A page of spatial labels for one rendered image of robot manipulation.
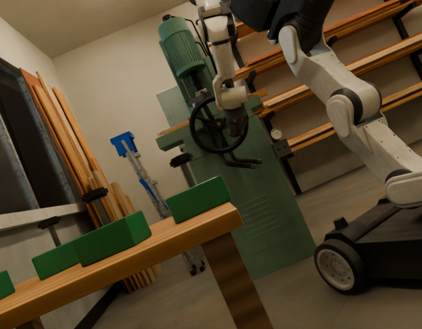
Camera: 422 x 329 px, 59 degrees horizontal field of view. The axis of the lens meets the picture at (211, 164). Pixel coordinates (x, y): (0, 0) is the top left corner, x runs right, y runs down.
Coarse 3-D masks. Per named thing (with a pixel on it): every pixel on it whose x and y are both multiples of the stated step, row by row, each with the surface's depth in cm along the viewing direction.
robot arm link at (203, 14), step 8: (200, 0) 140; (208, 0) 136; (216, 0) 137; (200, 8) 136; (208, 8) 134; (216, 8) 135; (224, 8) 134; (200, 16) 134; (208, 16) 136; (232, 16) 134; (200, 24) 134; (200, 32) 137
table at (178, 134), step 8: (256, 96) 201; (248, 104) 201; (256, 104) 201; (184, 128) 202; (200, 128) 192; (168, 136) 202; (176, 136) 202; (184, 136) 201; (160, 144) 202; (168, 144) 202; (176, 144) 213
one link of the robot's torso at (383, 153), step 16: (336, 96) 133; (336, 112) 135; (352, 112) 131; (336, 128) 137; (352, 128) 133; (368, 128) 134; (384, 128) 136; (352, 144) 137; (368, 144) 134; (384, 144) 131; (400, 144) 133; (368, 160) 137; (384, 160) 131; (400, 160) 128; (416, 160) 129; (384, 176) 133
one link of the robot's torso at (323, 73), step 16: (288, 32) 142; (288, 48) 144; (320, 48) 151; (288, 64) 148; (304, 64) 142; (320, 64) 140; (336, 64) 142; (304, 80) 146; (320, 80) 142; (336, 80) 136; (352, 80) 138; (320, 96) 145; (352, 96) 131; (368, 96) 133; (368, 112) 134
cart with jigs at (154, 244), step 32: (96, 192) 63; (192, 192) 67; (224, 192) 67; (128, 224) 61; (160, 224) 91; (192, 224) 55; (224, 224) 49; (64, 256) 78; (96, 256) 62; (128, 256) 50; (160, 256) 49; (224, 256) 51; (0, 288) 74; (32, 288) 67; (64, 288) 48; (96, 288) 49; (224, 288) 51; (0, 320) 48; (32, 320) 98; (256, 320) 51
